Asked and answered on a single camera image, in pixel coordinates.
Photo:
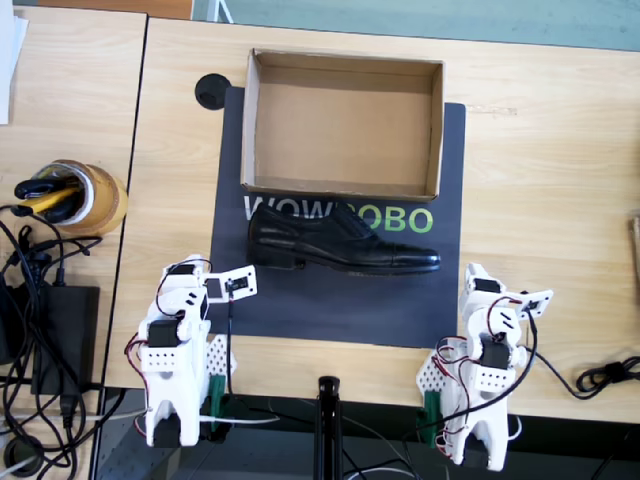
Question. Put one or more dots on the black power adapter brick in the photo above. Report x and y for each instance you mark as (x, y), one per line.
(70, 325)

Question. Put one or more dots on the white paper sheets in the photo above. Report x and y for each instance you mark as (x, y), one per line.
(7, 60)

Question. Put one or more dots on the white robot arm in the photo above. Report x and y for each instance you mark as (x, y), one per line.
(487, 430)
(175, 380)

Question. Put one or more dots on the black leather dress shoe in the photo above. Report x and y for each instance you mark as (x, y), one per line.
(310, 245)

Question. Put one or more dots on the open cardboard box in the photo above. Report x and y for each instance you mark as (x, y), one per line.
(345, 130)

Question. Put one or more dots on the black camera stand pole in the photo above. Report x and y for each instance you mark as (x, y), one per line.
(330, 425)

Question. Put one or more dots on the black round desk grommet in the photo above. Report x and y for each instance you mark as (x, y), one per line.
(210, 92)

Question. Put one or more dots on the dark mat with WOWROBO print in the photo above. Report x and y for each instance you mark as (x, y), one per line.
(350, 310)

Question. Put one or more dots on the black power plug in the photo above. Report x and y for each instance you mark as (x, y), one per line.
(68, 410)

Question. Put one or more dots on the green table clamp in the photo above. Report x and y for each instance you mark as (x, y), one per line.
(216, 395)
(432, 405)

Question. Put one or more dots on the brown packing tape roll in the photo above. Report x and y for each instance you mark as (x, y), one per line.
(105, 200)

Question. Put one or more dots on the white perforated base plate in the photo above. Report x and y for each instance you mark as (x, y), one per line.
(430, 375)
(222, 357)

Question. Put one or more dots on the white metal leg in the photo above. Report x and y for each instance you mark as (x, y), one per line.
(225, 10)

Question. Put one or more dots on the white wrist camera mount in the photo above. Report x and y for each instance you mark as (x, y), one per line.
(245, 282)
(542, 302)

